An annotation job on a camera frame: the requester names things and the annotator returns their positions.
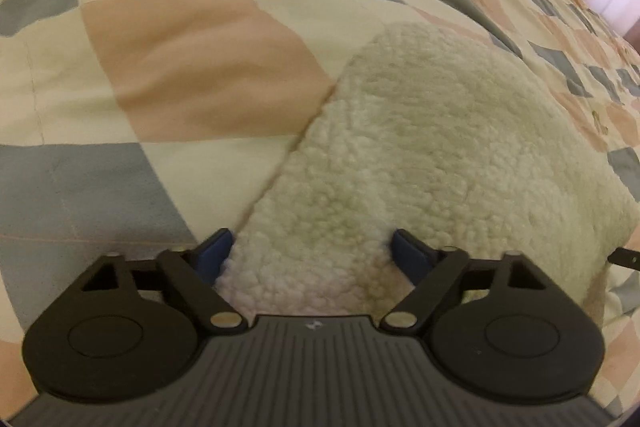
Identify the cream fleece vest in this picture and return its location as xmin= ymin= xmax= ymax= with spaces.
xmin=216 ymin=24 xmax=639 ymax=317

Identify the checkered pastel quilt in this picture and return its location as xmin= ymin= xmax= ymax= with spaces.
xmin=1 ymin=0 xmax=639 ymax=418

